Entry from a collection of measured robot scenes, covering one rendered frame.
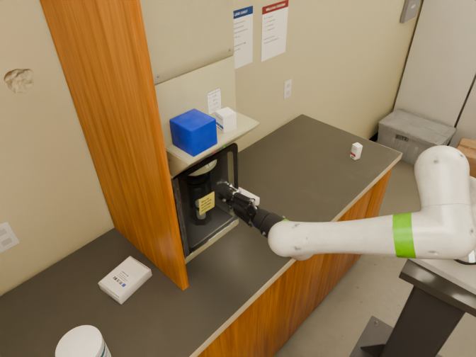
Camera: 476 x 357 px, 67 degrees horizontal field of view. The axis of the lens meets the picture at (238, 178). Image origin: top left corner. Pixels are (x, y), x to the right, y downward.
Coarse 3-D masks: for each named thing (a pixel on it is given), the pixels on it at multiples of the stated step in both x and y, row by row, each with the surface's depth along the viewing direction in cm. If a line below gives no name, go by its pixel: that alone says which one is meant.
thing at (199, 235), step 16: (208, 160) 127; (224, 160) 134; (176, 176) 119; (192, 176) 125; (208, 176) 131; (224, 176) 138; (192, 192) 128; (208, 192) 135; (192, 208) 132; (224, 208) 148; (192, 224) 136; (208, 224) 144; (224, 224) 153; (192, 240) 141; (208, 240) 149
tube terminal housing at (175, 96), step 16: (208, 64) 110; (224, 64) 114; (176, 80) 103; (192, 80) 108; (208, 80) 112; (224, 80) 118; (160, 96) 102; (176, 96) 106; (192, 96) 110; (224, 96) 121; (160, 112) 104; (176, 112) 108; (192, 256) 148
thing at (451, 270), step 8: (424, 264) 143; (432, 264) 140; (440, 264) 139; (448, 264) 138; (456, 264) 136; (440, 272) 139; (448, 272) 137; (456, 272) 136; (464, 272) 135; (472, 272) 133; (456, 280) 136; (464, 280) 134; (472, 280) 133; (472, 288) 133
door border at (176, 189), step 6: (174, 180) 119; (174, 186) 120; (174, 192) 121; (180, 198) 125; (180, 204) 126; (180, 210) 128; (180, 216) 129; (180, 222) 130; (186, 240) 138; (186, 246) 140; (186, 252) 141
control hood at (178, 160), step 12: (240, 120) 123; (252, 120) 123; (228, 132) 117; (240, 132) 117; (216, 144) 112; (228, 144) 127; (168, 156) 111; (180, 156) 107; (204, 156) 109; (180, 168) 109
